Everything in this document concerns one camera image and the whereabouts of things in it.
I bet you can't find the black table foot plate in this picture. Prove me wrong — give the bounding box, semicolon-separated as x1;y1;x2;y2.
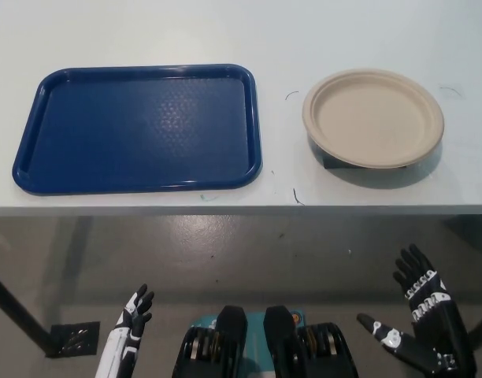
45;321;102;358

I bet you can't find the beige round paper plate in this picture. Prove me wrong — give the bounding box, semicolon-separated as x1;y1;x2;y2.
302;68;446;170

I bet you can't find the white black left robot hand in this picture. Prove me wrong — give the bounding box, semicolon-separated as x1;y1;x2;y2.
94;283;156;378

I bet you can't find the black table leg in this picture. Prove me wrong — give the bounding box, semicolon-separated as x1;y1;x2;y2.
0;267;56;355

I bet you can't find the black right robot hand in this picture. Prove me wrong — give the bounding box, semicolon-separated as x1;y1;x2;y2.
356;243;479;378

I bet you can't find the black teal robot body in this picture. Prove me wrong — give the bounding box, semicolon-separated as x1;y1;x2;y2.
172;305;360;378

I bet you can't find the blue plastic serving tray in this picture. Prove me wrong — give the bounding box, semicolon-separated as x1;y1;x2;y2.
11;63;264;196

